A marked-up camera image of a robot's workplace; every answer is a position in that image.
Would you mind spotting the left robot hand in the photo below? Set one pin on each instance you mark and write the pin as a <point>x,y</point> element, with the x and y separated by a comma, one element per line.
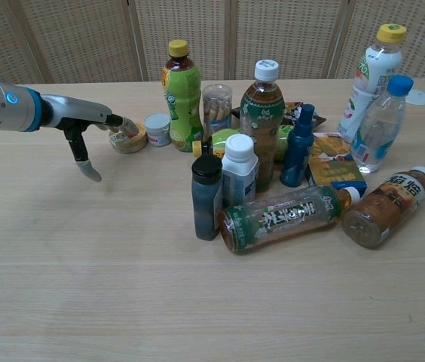
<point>77,113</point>

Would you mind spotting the round yellow snack tin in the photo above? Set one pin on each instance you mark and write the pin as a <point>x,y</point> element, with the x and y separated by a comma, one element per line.
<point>129,143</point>

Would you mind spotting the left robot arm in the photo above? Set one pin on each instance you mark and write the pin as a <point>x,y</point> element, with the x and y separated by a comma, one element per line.
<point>1,105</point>

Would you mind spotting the bamboo folding screen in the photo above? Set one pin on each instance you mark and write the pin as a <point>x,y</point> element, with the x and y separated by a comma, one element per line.
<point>84,37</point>

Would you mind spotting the small white jar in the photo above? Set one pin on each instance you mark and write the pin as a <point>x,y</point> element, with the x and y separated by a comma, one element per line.
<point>158,130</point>

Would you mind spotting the green bottle with yellow cap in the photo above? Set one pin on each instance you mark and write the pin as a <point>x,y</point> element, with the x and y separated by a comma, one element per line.
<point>182,102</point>

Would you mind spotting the green squeezed bottle yellow cap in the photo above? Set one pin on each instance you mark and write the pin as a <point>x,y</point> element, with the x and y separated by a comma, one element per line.
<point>225,137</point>

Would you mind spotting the black lidded dark jar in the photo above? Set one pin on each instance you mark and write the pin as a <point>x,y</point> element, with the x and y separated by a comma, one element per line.
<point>206,200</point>

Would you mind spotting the small white pill bottle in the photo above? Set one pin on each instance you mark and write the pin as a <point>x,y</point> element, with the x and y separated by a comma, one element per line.
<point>239,169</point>

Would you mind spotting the tea bottle with white cap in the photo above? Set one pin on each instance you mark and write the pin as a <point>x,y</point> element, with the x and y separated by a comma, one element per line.
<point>262,120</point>

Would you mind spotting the dark blue spray bottle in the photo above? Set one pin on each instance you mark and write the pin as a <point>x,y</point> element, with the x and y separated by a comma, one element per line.
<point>298,151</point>

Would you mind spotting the green label tea bottle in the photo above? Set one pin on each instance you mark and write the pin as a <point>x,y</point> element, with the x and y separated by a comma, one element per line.
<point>280,220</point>

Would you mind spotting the white bottle with yellow cap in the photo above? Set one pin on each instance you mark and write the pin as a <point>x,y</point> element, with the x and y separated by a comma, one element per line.
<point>370,71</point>

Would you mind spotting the clear water bottle blue cap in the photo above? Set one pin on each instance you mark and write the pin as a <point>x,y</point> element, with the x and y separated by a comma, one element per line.
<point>380,132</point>

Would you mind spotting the brown coffee bottle white cap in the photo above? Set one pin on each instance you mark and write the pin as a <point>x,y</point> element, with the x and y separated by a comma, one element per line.
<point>386,209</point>

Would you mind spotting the white round disc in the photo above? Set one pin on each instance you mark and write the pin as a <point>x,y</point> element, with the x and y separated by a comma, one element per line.
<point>419,99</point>

